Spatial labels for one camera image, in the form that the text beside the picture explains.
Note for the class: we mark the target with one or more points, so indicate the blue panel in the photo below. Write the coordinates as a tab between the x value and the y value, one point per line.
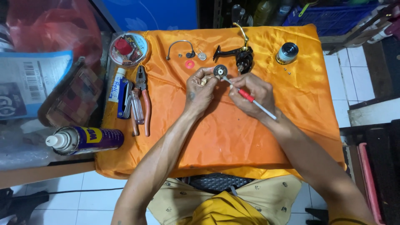
150	14

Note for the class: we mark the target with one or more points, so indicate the orange satin cloth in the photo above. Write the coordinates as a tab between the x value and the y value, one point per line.
225	140

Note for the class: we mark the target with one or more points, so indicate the pale yellow printed shorts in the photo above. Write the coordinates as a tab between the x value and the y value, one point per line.
275	193

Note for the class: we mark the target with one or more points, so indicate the red and white thin brush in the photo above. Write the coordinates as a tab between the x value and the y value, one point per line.
250	97

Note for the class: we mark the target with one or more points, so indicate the blue and white paper package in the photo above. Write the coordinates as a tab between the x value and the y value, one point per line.
28	81

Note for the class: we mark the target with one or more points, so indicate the pink plastic tray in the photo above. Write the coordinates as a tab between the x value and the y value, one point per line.
370	184

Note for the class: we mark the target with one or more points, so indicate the blue and yellow spray can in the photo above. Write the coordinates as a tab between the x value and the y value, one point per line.
90	140

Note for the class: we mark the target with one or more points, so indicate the yellow shirt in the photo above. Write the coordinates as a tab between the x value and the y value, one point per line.
222	211

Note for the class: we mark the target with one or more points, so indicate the small beige part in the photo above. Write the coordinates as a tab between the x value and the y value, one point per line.
204	82

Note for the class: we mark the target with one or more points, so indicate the person's left hand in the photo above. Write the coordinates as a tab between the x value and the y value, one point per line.
197	93

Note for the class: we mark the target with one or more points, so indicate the blue plastic crate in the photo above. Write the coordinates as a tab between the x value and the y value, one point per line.
331	17

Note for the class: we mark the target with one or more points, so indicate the red plastic bag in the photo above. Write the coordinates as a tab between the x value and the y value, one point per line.
53	28

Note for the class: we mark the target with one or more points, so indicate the pink plastic washer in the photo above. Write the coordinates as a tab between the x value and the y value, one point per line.
189	64

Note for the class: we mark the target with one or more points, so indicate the blue folding hex key set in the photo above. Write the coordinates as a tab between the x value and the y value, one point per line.
123	100

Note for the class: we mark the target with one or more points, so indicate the black woven stool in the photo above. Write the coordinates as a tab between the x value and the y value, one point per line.
218	182

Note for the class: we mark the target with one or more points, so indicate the clear plastic bag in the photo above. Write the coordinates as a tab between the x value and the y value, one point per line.
25	153

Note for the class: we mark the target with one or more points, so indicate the small loose screws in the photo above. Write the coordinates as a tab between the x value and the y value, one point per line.
288	72

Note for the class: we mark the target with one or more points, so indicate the round metal reel gear part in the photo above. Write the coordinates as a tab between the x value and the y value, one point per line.
220	71

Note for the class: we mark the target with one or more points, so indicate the person's right hand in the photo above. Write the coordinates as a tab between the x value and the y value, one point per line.
254	93

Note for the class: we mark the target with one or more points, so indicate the round clear container red lid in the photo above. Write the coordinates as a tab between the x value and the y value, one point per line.
128	50

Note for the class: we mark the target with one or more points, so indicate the clear glass item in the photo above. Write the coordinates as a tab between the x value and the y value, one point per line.
240	15

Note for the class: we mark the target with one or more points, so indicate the white and blue grease tube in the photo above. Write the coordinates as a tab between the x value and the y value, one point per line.
116	87

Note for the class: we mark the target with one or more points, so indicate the silver fishing reel spool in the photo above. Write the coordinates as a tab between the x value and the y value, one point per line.
287	53

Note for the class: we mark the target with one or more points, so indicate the plaid fabric pouch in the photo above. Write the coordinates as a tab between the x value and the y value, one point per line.
75	97

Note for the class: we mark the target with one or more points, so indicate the yellowish plastic bottle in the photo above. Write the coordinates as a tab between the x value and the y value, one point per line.
264	12

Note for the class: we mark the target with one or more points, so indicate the black and gold reel body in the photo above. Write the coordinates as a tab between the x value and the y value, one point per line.
243	56

